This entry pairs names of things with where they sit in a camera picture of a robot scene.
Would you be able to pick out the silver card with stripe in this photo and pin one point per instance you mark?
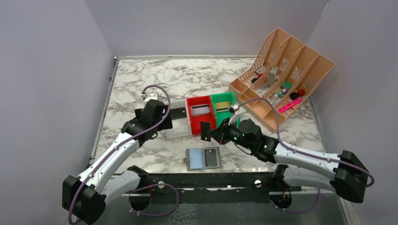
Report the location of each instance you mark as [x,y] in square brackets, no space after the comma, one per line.
[197,110]

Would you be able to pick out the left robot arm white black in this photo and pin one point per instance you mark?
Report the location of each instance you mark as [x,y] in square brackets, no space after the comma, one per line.
[85,196]

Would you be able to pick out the green capped glue stick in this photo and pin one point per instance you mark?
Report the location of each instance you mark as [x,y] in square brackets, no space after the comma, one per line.
[285,87]

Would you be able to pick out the red plastic bin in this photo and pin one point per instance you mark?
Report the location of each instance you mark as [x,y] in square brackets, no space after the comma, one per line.
[195,120]

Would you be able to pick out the pink highlighter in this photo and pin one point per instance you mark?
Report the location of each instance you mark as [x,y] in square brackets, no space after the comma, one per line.
[290,105]

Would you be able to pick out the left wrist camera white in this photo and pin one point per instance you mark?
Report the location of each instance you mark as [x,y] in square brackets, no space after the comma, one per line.
[150,96]

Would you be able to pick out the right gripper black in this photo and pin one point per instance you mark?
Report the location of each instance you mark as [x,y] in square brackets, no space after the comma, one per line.
[219,133]

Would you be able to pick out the white plastic bin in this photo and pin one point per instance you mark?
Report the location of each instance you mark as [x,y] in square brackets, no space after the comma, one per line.
[181,127]

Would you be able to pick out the grey box in organizer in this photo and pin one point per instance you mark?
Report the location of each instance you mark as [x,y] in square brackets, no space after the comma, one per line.
[272,76]

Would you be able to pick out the black mounting rail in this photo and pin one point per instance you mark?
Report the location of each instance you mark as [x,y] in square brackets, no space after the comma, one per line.
[203,188]

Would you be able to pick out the peach desk organizer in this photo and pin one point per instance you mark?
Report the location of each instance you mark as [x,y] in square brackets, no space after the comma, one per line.
[298,64]

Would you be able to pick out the grey card holder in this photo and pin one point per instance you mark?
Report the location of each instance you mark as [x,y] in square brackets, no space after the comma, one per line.
[195,159]

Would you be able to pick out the red white small box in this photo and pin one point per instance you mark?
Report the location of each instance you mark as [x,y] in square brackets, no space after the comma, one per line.
[260,71]

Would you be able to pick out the black card from holder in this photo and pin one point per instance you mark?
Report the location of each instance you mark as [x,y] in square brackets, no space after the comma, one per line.
[211,158]
[205,127]

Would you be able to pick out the gold card with stripe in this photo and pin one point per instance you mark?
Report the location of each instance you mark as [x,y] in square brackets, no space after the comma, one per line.
[222,106]

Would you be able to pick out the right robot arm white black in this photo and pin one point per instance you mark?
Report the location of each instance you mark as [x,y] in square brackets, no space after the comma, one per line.
[342,173]

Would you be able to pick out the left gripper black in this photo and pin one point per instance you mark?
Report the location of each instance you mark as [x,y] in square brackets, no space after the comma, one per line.
[167,117]

